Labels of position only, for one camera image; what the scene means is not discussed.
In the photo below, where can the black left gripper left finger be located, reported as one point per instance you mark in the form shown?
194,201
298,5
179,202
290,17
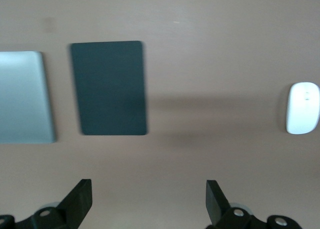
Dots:
72,206

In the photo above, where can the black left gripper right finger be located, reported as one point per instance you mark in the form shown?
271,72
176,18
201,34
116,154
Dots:
220,206

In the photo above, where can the white computer mouse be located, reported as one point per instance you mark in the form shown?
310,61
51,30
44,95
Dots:
303,107

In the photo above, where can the black mouse pad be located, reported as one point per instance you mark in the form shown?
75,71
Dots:
111,89

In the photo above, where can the silver laptop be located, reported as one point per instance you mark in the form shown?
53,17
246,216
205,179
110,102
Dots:
23,96

